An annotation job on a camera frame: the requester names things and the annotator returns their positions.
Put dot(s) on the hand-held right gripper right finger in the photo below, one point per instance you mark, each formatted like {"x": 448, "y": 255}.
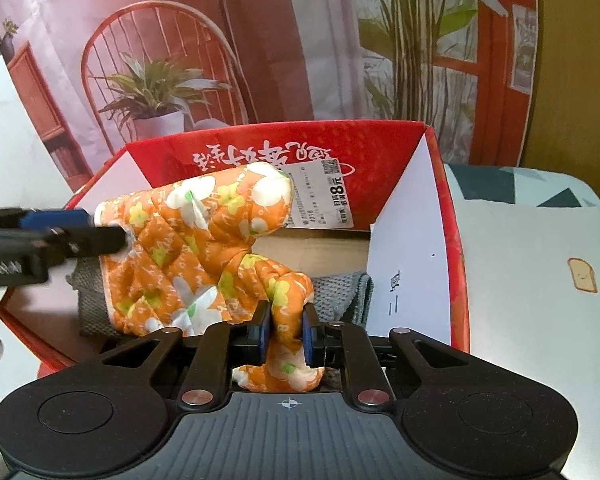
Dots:
{"x": 307, "y": 335}

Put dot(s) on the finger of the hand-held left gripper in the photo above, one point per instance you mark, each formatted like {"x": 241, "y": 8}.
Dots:
{"x": 90, "y": 242}
{"x": 55, "y": 218}

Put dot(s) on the printed tablecloth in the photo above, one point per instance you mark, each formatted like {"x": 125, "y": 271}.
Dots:
{"x": 530, "y": 260}

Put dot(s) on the red cardboard box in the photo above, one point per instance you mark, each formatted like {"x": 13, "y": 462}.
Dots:
{"x": 405, "y": 160}

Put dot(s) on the printed room backdrop cloth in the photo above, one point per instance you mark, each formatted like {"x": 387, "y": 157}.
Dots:
{"x": 280, "y": 35}

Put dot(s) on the grey knitted cloth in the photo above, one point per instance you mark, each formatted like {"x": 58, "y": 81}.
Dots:
{"x": 340, "y": 295}

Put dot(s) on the orange floral oven mitt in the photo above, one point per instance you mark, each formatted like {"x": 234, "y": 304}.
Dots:
{"x": 190, "y": 240}

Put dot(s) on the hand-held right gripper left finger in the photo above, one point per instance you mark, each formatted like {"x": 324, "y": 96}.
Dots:
{"x": 260, "y": 332}

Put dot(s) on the wooden board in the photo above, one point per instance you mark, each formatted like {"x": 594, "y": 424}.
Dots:
{"x": 580, "y": 60}

